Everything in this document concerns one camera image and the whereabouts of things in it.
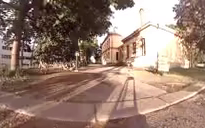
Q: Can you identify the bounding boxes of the pale building with chimney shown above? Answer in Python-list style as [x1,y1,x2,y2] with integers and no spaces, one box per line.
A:
[118,8,191,72]

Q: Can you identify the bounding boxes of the grey paved path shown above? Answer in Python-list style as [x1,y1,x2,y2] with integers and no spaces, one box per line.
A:
[0,64,205,122]

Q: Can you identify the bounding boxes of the tree with pale trunk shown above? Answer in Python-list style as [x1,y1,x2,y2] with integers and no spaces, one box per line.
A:
[0,0,56,73]

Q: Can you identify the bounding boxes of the large dark leafy tree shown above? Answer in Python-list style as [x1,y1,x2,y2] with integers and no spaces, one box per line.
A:
[23,0,136,69]

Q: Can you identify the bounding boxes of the weedy grass verge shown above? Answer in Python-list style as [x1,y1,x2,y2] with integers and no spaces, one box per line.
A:
[0,59,44,88]

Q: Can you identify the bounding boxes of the tan two-storey building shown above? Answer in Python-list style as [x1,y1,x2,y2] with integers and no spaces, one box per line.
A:
[100,30,125,66]

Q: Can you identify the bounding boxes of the parked bicycles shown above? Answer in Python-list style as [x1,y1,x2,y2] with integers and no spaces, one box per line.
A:
[56,60,78,72]

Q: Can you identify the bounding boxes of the pale curved kerb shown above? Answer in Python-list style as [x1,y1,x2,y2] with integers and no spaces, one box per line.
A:
[0,81,205,123]

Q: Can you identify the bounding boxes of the white board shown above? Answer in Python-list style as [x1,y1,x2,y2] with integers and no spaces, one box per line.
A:
[156,51,171,73]

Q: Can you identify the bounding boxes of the dirt and grass ground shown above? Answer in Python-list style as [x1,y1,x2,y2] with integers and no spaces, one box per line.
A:
[144,66,205,94]

